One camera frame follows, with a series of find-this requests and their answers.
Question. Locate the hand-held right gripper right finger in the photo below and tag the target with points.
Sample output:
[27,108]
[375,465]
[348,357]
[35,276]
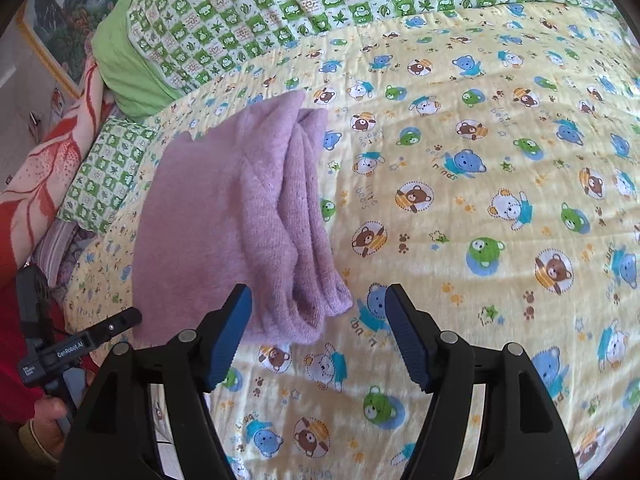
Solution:
[407,340]

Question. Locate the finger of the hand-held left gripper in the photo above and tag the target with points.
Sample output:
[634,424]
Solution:
[117,324]

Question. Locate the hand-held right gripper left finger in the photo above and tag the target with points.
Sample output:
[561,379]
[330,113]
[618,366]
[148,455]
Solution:
[230,340]

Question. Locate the purple knitted sweater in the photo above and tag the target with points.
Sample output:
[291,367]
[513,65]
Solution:
[200,220]

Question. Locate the person's left hand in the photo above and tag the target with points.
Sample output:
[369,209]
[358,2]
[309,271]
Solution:
[50,412]

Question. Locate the red cloth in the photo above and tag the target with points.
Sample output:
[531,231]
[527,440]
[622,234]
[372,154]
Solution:
[12,360]

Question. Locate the yellow bear print quilt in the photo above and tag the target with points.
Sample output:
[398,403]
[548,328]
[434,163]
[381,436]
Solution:
[450,260]

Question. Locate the striped cloth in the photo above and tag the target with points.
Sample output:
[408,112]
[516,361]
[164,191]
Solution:
[65,250]

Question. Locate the green checked pillow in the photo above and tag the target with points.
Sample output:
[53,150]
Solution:
[105,175]

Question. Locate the red floral blanket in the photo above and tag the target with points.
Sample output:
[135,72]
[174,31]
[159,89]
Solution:
[45,170]

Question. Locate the green checked quilt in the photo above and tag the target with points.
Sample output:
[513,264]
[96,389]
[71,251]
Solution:
[300,0]

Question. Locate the framed wall poster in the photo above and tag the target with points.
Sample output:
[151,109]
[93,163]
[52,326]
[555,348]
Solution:
[65,25]

